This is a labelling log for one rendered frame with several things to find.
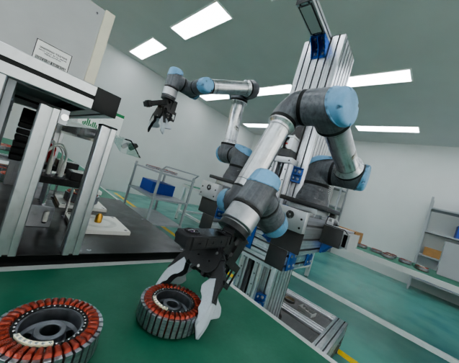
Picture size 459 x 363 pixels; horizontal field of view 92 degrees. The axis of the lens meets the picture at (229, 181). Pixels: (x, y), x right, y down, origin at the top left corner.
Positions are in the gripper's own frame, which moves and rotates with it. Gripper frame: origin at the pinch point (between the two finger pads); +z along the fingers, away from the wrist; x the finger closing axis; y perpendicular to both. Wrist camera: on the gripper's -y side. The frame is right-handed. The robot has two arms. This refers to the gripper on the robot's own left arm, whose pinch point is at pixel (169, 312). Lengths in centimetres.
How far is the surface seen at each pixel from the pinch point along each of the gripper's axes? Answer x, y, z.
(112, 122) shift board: 559, 122, -173
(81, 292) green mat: 12.5, -8.3, 6.0
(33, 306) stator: 5.5, -17.4, 7.1
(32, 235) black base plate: 34.1, -12.7, 6.2
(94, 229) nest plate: 35.9, -1.9, -1.4
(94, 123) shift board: 562, 102, -141
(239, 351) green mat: -11.9, 5.8, -2.1
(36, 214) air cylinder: 40.3, -13.5, 3.1
